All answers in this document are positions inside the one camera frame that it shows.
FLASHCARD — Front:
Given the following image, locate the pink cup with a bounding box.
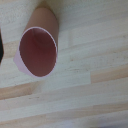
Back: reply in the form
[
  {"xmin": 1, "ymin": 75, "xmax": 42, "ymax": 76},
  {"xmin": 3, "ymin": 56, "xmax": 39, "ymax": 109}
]
[{"xmin": 13, "ymin": 6, "xmax": 60, "ymax": 78}]

